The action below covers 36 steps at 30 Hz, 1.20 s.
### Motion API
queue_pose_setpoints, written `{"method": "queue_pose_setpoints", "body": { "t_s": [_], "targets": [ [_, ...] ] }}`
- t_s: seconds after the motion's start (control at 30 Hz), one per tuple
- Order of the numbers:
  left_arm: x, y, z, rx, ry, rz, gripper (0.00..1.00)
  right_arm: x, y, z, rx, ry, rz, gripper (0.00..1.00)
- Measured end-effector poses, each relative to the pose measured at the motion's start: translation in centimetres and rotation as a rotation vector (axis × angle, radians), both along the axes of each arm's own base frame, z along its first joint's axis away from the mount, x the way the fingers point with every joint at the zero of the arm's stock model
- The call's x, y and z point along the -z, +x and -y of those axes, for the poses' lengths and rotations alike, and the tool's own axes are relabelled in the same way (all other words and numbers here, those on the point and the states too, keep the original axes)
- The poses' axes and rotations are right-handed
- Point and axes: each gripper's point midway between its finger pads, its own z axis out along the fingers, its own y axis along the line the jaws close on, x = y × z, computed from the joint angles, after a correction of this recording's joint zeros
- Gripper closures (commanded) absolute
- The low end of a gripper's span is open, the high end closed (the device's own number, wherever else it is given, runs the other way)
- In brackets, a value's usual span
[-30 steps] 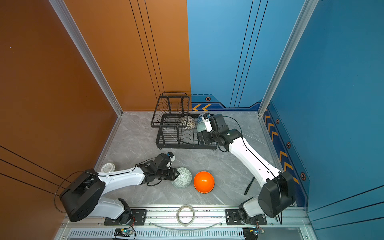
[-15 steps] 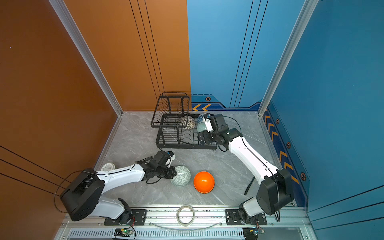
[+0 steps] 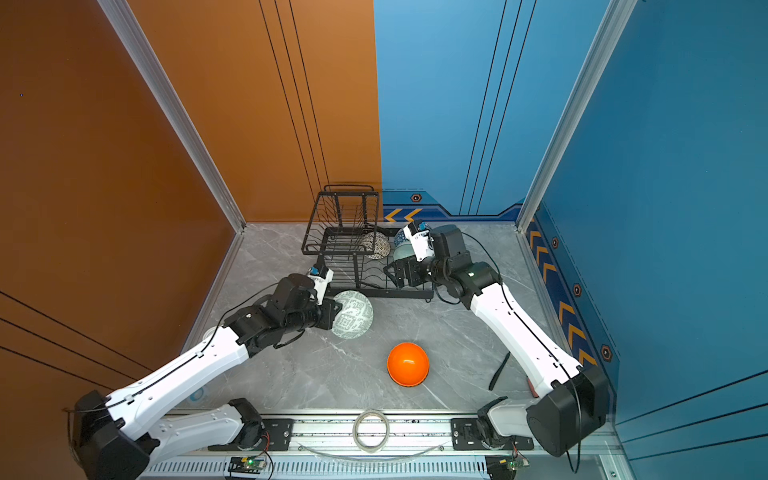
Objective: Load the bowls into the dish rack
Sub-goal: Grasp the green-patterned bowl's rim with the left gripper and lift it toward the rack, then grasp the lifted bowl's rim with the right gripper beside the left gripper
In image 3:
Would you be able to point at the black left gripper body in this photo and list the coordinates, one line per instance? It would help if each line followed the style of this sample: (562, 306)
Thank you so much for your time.
(326, 313)

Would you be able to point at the blue triangle patterned bowl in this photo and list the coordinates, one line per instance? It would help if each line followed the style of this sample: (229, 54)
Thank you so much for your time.
(401, 238)

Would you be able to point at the green circuit board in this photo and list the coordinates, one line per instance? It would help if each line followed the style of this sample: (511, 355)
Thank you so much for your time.
(247, 465)
(505, 467)

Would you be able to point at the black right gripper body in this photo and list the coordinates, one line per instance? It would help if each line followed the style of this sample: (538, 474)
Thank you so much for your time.
(419, 273)

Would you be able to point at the clear coiled tube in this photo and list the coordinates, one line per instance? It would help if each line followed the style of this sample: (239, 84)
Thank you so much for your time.
(371, 431)

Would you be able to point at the brown patterned bowl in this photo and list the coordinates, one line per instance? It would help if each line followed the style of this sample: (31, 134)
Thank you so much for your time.
(375, 245)

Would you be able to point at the green geometric patterned bowl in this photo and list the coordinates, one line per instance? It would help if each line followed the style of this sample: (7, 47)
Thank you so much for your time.
(355, 317)

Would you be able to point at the aluminium corner post right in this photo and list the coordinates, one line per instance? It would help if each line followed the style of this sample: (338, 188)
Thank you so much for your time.
(609, 32)

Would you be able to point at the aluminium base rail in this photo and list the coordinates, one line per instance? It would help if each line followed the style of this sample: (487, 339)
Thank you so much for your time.
(393, 445)

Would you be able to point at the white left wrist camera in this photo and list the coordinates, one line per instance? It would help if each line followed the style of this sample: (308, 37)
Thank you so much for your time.
(321, 278)

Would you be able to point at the aluminium corner post left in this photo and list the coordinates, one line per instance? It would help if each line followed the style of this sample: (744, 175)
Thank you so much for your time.
(129, 31)

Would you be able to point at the green spiral bowl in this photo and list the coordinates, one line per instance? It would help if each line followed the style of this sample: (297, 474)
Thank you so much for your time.
(403, 251)

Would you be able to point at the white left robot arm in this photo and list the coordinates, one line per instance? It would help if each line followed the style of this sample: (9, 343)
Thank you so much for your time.
(119, 435)

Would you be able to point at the right green circuit board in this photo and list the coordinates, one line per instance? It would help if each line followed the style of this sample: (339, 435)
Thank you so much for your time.
(505, 467)

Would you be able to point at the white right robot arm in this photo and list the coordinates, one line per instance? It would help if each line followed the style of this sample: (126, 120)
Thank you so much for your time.
(571, 400)

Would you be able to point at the left green circuit board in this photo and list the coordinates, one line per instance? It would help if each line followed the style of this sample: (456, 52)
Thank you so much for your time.
(247, 465)

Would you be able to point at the orange bowl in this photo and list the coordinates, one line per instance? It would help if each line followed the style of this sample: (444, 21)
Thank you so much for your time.
(408, 364)

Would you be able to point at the aluminium corner post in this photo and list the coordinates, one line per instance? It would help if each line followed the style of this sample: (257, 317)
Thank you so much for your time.
(129, 31)
(609, 32)

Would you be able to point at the black wire dish rack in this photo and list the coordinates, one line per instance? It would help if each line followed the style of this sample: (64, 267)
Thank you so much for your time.
(342, 214)

